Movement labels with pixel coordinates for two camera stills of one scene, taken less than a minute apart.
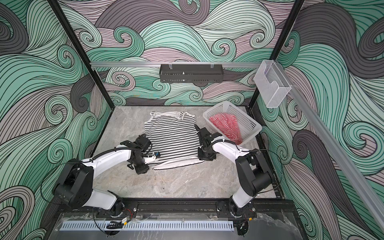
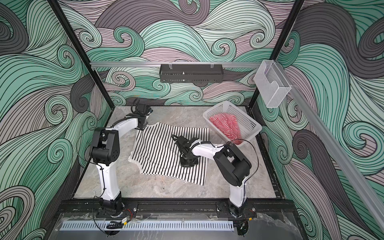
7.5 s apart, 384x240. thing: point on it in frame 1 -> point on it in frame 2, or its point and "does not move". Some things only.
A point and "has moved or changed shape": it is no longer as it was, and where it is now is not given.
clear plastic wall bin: x=272 y=83 does not move
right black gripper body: x=204 y=154 -> x=186 y=162
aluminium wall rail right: x=338 y=151 does not move
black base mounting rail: x=263 y=208 does not move
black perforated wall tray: x=191 y=73 does not move
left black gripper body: x=140 y=166 -> x=146 y=124
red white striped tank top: x=228 y=123 does not move
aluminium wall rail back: x=106 y=65 does not move
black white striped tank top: x=175 y=136 has moved or changed shape
